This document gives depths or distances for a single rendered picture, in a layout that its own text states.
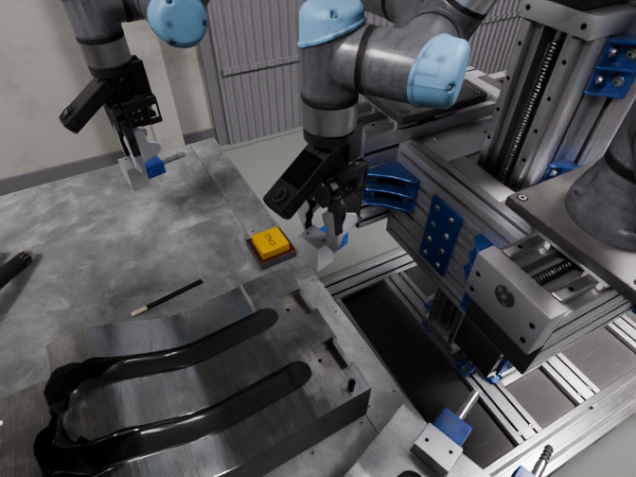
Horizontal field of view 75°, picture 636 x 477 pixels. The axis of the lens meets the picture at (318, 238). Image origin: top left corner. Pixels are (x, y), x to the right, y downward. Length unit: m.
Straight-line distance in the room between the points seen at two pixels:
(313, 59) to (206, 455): 0.49
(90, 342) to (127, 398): 0.11
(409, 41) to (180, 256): 0.63
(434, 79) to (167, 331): 0.51
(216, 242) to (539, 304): 0.63
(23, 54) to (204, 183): 1.54
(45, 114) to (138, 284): 1.79
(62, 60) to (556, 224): 2.26
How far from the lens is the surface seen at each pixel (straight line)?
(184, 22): 0.67
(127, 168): 0.92
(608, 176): 0.68
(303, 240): 0.69
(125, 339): 0.68
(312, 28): 0.51
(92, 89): 0.86
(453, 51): 0.48
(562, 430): 1.47
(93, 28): 0.81
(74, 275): 0.97
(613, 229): 0.68
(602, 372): 1.66
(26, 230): 1.14
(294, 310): 0.71
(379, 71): 0.49
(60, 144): 2.67
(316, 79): 0.52
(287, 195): 0.57
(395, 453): 0.62
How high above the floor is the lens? 1.44
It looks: 45 degrees down
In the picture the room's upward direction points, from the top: straight up
